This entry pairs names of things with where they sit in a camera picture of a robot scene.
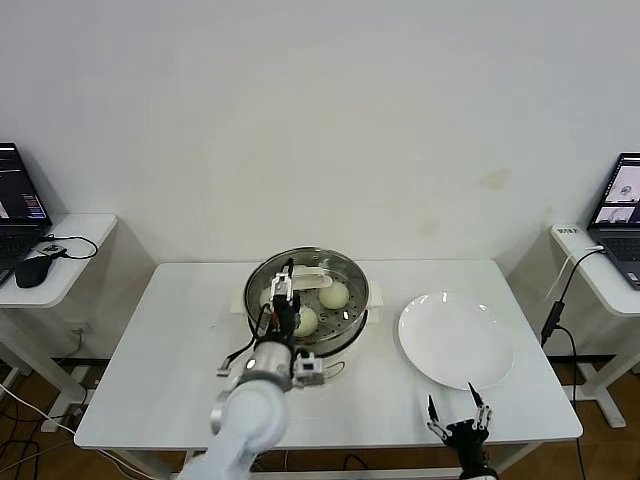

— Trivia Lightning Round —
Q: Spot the white side desk with cables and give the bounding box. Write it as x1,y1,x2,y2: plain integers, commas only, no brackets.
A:
549,223,640,430

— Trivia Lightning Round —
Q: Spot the black computer mouse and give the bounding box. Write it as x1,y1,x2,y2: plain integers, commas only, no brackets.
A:
14,254,54,289

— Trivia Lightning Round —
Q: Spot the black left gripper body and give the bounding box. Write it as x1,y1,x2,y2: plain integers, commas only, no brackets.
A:
271,296,303,346

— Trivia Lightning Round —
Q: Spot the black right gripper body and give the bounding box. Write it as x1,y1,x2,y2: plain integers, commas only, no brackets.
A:
442,418,495,474

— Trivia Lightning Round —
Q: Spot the cream electric cooker pot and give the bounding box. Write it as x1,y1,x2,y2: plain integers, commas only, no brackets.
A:
229,282,386,384

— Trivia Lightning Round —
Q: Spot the black laptop with dark screen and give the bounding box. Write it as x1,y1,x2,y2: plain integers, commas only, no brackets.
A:
0,142,54,289

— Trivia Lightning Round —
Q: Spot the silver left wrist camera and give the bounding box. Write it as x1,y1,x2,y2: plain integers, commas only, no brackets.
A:
293,352,324,387

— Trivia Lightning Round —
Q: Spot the black hub cable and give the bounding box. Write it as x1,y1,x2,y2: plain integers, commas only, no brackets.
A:
42,232,100,261

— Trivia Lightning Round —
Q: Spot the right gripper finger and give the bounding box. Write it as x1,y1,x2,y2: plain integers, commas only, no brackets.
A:
467,381,494,433
426,394,454,442

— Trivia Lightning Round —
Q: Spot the white labelled power strip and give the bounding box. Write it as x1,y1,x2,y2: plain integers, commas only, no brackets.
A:
553,224,604,254

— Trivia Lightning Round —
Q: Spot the white table frame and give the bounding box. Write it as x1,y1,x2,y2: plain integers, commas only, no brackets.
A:
112,442,551,480

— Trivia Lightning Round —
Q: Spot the perforated steel steamer basket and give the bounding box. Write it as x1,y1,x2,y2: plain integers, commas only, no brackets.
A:
243,245,372,354

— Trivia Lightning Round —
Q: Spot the glass lid with cream handle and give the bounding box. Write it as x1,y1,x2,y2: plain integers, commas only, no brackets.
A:
243,245,372,351

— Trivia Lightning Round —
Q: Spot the grey laptop with pink screen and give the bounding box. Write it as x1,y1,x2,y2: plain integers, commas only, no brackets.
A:
585,152,640,292

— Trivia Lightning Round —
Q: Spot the white round plate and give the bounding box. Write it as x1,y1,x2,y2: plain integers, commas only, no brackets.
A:
397,291,516,392

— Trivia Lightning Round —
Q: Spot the white side desk with mouse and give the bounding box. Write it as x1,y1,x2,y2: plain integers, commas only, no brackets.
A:
0,213,119,434

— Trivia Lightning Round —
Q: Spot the white flat cable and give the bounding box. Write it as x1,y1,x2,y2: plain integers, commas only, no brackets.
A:
544,244,607,301

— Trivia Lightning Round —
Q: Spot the black cable with adapter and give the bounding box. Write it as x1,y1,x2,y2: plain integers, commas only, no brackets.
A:
539,248,609,406

